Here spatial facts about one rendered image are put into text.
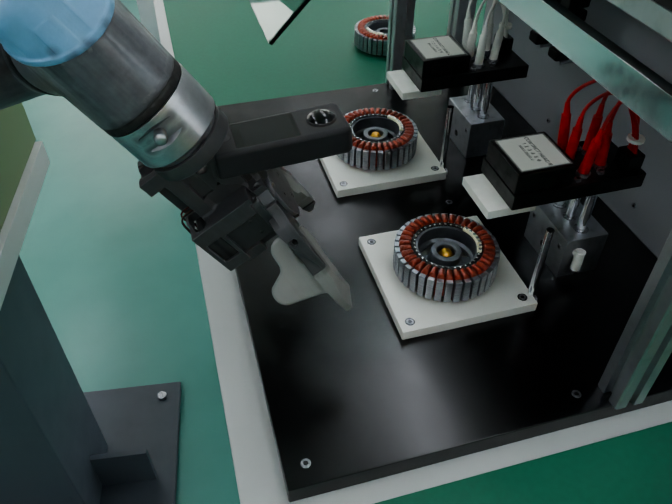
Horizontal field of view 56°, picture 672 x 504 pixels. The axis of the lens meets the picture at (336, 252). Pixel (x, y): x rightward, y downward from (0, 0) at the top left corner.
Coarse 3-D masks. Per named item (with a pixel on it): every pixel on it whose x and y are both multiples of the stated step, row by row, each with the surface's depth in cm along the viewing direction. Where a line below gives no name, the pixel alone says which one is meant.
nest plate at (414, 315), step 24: (360, 240) 73; (384, 240) 73; (384, 264) 70; (504, 264) 70; (384, 288) 67; (408, 288) 67; (504, 288) 67; (408, 312) 65; (432, 312) 65; (456, 312) 65; (480, 312) 65; (504, 312) 65; (408, 336) 63
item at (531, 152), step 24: (504, 144) 63; (528, 144) 63; (552, 144) 63; (504, 168) 61; (528, 168) 60; (552, 168) 60; (576, 168) 60; (600, 168) 63; (480, 192) 63; (504, 192) 62; (528, 192) 61; (552, 192) 61; (576, 192) 62; (600, 192) 63
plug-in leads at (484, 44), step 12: (468, 12) 80; (492, 12) 80; (504, 12) 76; (468, 24) 80; (492, 24) 80; (504, 24) 77; (468, 36) 81; (480, 36) 77; (504, 36) 82; (468, 48) 80; (480, 48) 78; (492, 48) 79; (504, 48) 82; (480, 60) 79; (492, 60) 80
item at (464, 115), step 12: (456, 108) 87; (468, 108) 87; (480, 108) 86; (492, 108) 87; (456, 120) 88; (468, 120) 84; (480, 120) 84; (492, 120) 84; (504, 120) 85; (456, 132) 88; (468, 132) 85; (480, 132) 85; (492, 132) 85; (456, 144) 89; (468, 144) 86; (480, 144) 86; (468, 156) 87
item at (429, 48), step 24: (408, 48) 80; (432, 48) 78; (456, 48) 78; (408, 72) 81; (432, 72) 77; (456, 72) 78; (480, 72) 79; (504, 72) 80; (408, 96) 79; (480, 96) 85
